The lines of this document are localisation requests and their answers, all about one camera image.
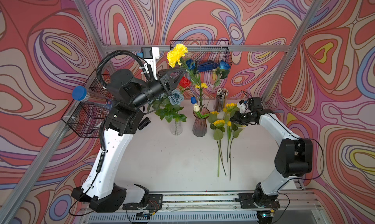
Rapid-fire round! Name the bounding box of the white tulip bud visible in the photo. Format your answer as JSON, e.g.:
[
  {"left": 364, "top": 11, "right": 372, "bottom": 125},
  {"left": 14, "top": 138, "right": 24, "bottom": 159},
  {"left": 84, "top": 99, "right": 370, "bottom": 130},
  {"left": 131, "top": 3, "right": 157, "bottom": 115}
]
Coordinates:
[{"left": 193, "top": 104, "right": 210, "bottom": 119}]

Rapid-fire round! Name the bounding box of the right blue rose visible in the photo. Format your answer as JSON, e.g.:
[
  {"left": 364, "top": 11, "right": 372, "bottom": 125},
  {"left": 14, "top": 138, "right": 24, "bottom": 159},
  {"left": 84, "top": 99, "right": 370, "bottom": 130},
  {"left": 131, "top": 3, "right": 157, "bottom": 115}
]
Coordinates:
[{"left": 214, "top": 60, "right": 230, "bottom": 87}]

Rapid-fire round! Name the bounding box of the ribbed pink grey vase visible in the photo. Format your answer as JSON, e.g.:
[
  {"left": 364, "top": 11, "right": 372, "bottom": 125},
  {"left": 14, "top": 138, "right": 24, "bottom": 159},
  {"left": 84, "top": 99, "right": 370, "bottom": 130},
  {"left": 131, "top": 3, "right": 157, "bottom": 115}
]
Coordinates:
[{"left": 192, "top": 107, "right": 210, "bottom": 137}]

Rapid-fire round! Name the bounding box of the grey blue rose bunch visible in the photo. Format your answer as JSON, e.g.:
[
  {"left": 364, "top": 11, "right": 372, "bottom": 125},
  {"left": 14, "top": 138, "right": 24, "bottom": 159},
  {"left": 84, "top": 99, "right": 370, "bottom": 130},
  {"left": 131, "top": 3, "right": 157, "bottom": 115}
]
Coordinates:
[{"left": 147, "top": 89, "right": 187, "bottom": 123}]

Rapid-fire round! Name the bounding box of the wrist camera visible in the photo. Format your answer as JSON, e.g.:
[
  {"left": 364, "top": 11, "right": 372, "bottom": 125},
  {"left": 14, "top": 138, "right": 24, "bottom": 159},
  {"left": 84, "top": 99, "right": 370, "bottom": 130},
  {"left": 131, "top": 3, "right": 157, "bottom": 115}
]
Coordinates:
[
  {"left": 237, "top": 100, "right": 247, "bottom": 114},
  {"left": 137, "top": 47, "right": 160, "bottom": 81}
]

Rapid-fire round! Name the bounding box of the left blue rose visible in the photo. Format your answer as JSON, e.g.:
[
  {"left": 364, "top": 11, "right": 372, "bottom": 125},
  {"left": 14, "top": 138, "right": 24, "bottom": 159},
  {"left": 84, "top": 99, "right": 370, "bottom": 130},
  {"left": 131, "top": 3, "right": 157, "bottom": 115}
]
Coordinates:
[{"left": 186, "top": 59, "right": 195, "bottom": 71}]

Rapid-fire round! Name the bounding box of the yellow sunflower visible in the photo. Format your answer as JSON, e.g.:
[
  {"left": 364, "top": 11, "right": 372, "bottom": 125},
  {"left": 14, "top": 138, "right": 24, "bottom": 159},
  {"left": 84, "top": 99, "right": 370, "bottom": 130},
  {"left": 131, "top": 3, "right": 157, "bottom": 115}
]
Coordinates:
[{"left": 227, "top": 121, "right": 245, "bottom": 161}]

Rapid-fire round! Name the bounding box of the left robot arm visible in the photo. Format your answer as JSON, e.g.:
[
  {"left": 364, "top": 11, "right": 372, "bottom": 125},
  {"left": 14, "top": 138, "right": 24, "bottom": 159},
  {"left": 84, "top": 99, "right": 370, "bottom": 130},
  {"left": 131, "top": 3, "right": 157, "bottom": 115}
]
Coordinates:
[{"left": 71, "top": 47, "right": 185, "bottom": 213}]

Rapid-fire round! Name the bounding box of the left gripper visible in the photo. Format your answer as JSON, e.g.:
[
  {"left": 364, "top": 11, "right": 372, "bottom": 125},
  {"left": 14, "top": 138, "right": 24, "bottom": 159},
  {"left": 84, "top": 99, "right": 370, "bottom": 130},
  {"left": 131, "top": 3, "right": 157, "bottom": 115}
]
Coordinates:
[{"left": 128, "top": 68, "right": 184, "bottom": 112}]

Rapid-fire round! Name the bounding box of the small blue tulip bud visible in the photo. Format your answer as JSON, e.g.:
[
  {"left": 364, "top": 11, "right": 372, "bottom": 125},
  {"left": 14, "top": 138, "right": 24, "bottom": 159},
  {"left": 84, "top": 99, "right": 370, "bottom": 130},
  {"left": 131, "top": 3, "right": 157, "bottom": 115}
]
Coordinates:
[{"left": 190, "top": 97, "right": 197, "bottom": 104}]

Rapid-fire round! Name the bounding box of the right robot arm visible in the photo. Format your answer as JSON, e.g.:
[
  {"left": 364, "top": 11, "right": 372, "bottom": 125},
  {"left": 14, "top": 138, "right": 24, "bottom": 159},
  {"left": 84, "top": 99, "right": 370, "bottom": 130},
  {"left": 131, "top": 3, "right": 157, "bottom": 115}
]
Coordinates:
[{"left": 230, "top": 97, "right": 315, "bottom": 210}]

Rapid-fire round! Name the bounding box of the black wire basket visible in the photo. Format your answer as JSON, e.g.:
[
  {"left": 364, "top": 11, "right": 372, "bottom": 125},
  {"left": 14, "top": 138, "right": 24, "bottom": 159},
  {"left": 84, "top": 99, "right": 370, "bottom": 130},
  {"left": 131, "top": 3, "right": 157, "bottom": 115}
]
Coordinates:
[
  {"left": 170, "top": 38, "right": 232, "bottom": 72},
  {"left": 62, "top": 71, "right": 114, "bottom": 139}
]

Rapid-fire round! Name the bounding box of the white marker pen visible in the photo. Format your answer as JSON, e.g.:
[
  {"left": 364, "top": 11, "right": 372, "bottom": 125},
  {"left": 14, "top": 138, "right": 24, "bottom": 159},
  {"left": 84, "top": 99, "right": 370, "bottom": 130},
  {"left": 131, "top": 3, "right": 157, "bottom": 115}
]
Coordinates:
[{"left": 88, "top": 125, "right": 100, "bottom": 135}]

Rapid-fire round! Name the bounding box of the red rose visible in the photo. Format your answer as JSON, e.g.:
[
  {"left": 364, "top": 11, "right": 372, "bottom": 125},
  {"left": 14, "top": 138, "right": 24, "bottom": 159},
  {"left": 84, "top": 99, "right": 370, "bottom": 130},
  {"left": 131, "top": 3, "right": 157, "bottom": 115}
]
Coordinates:
[{"left": 179, "top": 77, "right": 192, "bottom": 88}]

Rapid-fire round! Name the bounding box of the left black wire basket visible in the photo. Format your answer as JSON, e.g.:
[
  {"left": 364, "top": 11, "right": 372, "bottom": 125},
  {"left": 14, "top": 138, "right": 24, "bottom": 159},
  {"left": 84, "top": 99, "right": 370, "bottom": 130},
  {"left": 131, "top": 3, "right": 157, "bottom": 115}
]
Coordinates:
[{"left": 62, "top": 71, "right": 114, "bottom": 139}]

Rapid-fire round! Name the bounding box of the back black wire basket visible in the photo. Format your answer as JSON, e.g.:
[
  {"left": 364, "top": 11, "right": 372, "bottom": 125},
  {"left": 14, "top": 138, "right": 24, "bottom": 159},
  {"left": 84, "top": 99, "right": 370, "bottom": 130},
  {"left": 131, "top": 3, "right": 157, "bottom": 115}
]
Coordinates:
[{"left": 170, "top": 38, "right": 232, "bottom": 72}]

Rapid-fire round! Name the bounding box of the black stapler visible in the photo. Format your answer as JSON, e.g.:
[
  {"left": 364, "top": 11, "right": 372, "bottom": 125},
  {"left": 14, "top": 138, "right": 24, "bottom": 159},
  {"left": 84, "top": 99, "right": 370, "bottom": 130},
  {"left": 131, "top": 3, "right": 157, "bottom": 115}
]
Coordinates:
[{"left": 138, "top": 117, "right": 151, "bottom": 130}]

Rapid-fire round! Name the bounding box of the blue capped pencil tube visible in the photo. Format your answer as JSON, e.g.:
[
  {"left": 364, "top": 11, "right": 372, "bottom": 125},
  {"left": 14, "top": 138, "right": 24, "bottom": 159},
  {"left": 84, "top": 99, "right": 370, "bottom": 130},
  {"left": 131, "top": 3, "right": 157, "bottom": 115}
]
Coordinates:
[{"left": 72, "top": 86, "right": 116, "bottom": 110}]

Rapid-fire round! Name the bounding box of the clear textured glass vase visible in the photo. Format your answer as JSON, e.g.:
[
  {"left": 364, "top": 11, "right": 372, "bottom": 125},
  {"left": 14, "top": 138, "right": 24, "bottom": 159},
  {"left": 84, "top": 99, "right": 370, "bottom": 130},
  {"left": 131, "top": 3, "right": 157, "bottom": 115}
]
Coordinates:
[{"left": 170, "top": 119, "right": 183, "bottom": 136}]

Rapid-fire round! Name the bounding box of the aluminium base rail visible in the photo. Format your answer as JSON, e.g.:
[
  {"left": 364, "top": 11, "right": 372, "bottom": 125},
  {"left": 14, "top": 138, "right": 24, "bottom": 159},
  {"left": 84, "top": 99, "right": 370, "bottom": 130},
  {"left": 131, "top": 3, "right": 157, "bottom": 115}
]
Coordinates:
[{"left": 74, "top": 190, "right": 329, "bottom": 224}]

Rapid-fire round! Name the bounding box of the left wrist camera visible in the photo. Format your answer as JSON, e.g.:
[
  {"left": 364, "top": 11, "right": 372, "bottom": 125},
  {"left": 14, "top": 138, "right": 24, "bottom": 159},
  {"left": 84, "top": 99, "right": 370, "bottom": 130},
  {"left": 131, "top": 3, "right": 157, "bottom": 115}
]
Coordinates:
[{"left": 137, "top": 47, "right": 160, "bottom": 81}]

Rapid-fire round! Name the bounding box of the blue object in basket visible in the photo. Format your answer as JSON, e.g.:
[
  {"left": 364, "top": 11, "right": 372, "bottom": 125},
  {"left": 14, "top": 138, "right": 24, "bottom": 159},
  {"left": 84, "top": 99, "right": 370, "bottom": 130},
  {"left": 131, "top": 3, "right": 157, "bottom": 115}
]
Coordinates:
[{"left": 197, "top": 61, "right": 218, "bottom": 73}]

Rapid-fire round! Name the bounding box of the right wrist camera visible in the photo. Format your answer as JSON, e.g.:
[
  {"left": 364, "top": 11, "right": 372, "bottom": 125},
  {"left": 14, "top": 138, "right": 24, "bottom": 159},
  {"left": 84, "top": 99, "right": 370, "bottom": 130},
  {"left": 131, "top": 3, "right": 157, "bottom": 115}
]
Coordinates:
[{"left": 237, "top": 100, "right": 247, "bottom": 114}]

